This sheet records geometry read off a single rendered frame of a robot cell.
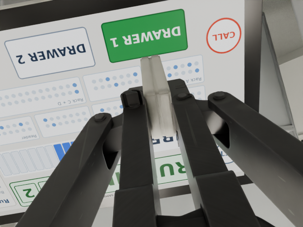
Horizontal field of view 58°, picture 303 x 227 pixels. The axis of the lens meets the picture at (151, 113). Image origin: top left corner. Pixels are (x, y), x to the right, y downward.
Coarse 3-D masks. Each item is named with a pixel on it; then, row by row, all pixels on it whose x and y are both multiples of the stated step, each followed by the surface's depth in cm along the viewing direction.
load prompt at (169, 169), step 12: (168, 156) 39; (180, 156) 40; (156, 168) 40; (168, 168) 40; (180, 168) 41; (24, 180) 40; (36, 180) 40; (168, 180) 42; (180, 180) 42; (24, 192) 41; (36, 192) 41; (108, 192) 42; (24, 204) 42
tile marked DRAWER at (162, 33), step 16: (144, 16) 30; (160, 16) 30; (176, 16) 30; (112, 32) 31; (128, 32) 31; (144, 32) 31; (160, 32) 31; (176, 32) 31; (112, 48) 31; (128, 48) 32; (144, 48) 32; (160, 48) 32; (176, 48) 32
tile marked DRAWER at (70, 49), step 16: (48, 32) 30; (64, 32) 30; (80, 32) 30; (16, 48) 31; (32, 48) 31; (48, 48) 31; (64, 48) 31; (80, 48) 31; (16, 64) 32; (32, 64) 32; (48, 64) 32; (64, 64) 32; (80, 64) 32
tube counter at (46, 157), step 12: (48, 144) 37; (60, 144) 37; (0, 156) 38; (12, 156) 38; (24, 156) 38; (36, 156) 38; (48, 156) 38; (60, 156) 38; (0, 168) 39; (12, 168) 39; (24, 168) 39; (36, 168) 39; (48, 168) 39
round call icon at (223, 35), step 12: (204, 24) 31; (216, 24) 31; (228, 24) 31; (240, 24) 31; (216, 36) 32; (228, 36) 32; (240, 36) 32; (216, 48) 32; (228, 48) 32; (240, 48) 32
